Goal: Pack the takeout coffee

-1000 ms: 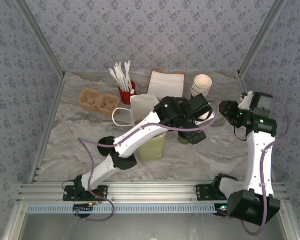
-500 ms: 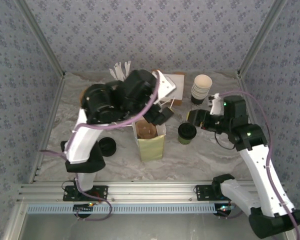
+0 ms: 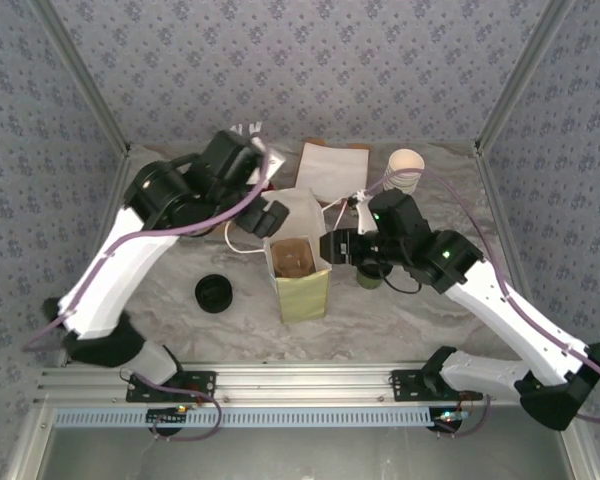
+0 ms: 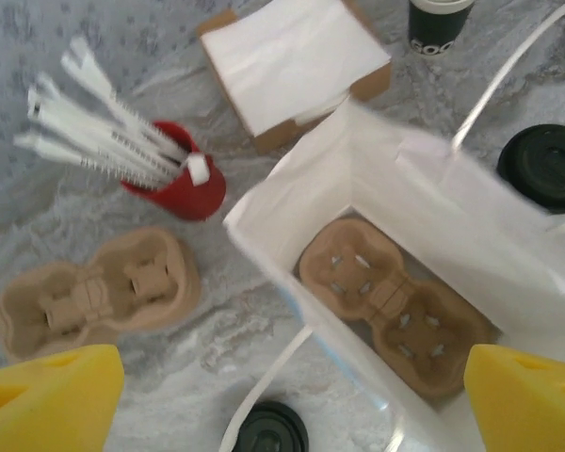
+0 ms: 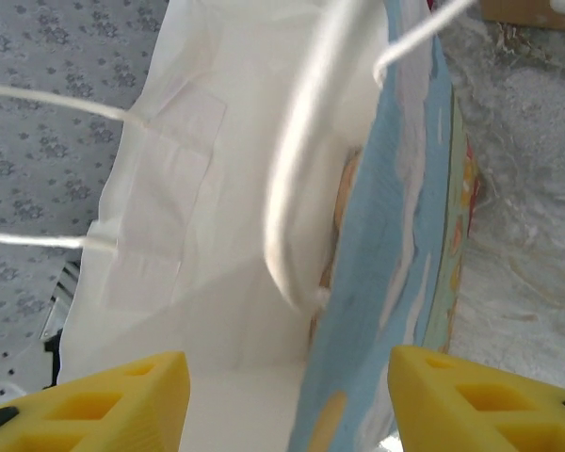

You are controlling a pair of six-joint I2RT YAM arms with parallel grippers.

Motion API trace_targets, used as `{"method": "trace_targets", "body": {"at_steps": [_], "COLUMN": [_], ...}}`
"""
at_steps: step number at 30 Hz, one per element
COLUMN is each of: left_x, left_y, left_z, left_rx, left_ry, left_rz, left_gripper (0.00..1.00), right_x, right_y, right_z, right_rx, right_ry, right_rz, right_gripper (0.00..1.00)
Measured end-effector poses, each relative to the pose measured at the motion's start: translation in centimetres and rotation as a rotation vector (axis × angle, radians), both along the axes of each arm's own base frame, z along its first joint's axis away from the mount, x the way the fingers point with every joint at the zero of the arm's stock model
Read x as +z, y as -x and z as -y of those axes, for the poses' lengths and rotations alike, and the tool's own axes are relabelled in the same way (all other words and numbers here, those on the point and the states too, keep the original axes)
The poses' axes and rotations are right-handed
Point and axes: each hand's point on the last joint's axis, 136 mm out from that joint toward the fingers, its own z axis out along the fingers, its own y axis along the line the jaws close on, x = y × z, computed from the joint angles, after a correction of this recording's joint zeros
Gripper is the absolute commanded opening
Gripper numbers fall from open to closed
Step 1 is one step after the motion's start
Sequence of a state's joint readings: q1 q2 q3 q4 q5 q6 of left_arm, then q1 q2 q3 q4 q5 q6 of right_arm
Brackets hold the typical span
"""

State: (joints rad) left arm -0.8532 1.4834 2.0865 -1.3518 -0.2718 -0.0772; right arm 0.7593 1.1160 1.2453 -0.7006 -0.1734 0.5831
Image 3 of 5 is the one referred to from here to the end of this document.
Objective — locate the right small circuit board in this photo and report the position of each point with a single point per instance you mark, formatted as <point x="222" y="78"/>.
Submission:
<point x="450" y="416"/>

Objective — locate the left small circuit board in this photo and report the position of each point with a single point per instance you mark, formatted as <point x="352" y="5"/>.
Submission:
<point x="167" y="415"/>

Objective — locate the aluminium mounting rail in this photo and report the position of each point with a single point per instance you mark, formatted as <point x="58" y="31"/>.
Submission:
<point x="305" y="385"/>

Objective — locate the aluminium right corner post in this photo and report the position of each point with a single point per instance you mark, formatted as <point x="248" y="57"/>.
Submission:
<point x="524" y="70"/>

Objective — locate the aluminium left corner post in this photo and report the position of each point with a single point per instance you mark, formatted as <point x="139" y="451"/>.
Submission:
<point x="81" y="70"/>

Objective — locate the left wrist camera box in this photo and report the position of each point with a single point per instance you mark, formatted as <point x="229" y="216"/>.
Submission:
<point x="272" y="162"/>

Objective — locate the aluminium right table rail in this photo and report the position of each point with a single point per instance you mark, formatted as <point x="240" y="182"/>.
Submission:
<point x="495" y="200"/>

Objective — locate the aluminium table rail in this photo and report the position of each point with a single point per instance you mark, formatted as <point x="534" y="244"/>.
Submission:
<point x="495" y="200"/>
<point x="109" y="215"/>

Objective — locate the aluminium left table rail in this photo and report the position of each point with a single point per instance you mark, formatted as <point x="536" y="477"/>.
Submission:
<point x="109" y="215"/>

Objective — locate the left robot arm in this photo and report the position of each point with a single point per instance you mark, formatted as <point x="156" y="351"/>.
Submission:
<point x="115" y="270"/>

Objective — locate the aluminium corner post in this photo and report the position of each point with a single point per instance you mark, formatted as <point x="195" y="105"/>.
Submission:
<point x="524" y="70"/>
<point x="81" y="70"/>

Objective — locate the small circuit board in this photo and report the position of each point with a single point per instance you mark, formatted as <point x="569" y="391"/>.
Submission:
<point x="450" y="416"/>
<point x="167" y="415"/>

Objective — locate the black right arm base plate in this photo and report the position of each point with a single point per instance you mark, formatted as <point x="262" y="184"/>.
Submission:
<point x="410" y="390"/>

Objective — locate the white napkin stack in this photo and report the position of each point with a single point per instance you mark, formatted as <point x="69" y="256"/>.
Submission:
<point x="332" y="167"/>

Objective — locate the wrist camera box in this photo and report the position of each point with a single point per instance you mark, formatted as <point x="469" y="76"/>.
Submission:
<point x="272" y="162"/>
<point x="364" y="217"/>

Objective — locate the black plastic cup lid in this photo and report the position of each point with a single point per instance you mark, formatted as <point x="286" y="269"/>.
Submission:
<point x="212" y="295"/>

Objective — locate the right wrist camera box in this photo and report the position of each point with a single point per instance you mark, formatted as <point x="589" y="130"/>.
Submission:
<point x="364" y="217"/>

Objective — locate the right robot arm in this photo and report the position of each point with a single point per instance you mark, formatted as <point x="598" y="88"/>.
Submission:
<point x="520" y="330"/>

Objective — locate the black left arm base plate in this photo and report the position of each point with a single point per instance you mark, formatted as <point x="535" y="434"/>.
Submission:
<point x="136" y="392"/>

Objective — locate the grey metal panel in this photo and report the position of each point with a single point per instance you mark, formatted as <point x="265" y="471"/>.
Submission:
<point x="305" y="455"/>

